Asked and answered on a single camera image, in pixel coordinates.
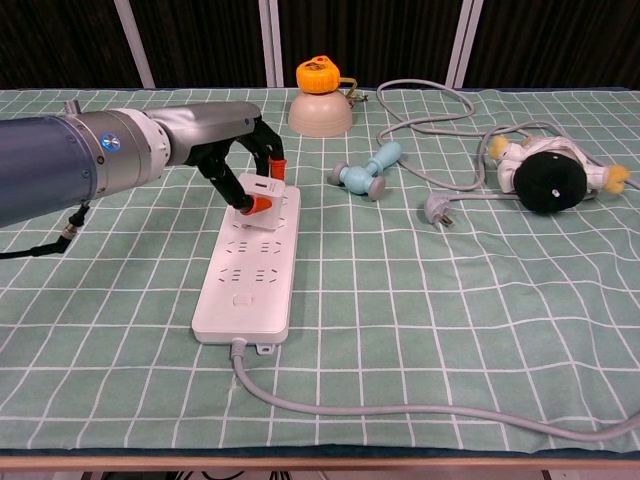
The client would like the dark folding screen white frame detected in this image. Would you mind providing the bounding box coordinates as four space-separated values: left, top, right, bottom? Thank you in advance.
0 0 640 91

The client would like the white cube charger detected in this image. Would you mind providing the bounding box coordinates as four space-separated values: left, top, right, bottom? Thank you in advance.
233 172 289 234

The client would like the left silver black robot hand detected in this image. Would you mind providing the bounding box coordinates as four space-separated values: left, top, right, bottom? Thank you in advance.
147 101 290 217

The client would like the black headed plush doll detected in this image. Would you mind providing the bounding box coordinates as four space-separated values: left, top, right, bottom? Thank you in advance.
487 133 631 215

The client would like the light blue roller massager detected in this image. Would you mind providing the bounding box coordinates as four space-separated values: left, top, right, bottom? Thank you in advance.
328 141 404 202

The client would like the orange pumpkin toy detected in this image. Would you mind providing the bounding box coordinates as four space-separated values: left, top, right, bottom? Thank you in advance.
295 55 342 95

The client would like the grey power cable with plug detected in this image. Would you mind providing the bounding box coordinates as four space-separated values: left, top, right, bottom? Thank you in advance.
228 78 640 444

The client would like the beige upturned bowl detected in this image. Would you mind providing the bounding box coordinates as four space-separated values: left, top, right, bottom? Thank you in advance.
287 91 353 138

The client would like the metal clip with yellow strap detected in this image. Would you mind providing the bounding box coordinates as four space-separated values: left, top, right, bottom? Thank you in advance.
339 77 371 109

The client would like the white power strip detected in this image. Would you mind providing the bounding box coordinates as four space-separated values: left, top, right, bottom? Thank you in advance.
191 183 302 354

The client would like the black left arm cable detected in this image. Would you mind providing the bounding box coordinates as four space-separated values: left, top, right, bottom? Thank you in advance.
0 202 92 261

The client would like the green checked tablecloth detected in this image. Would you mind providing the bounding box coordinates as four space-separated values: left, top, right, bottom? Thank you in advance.
0 87 640 454

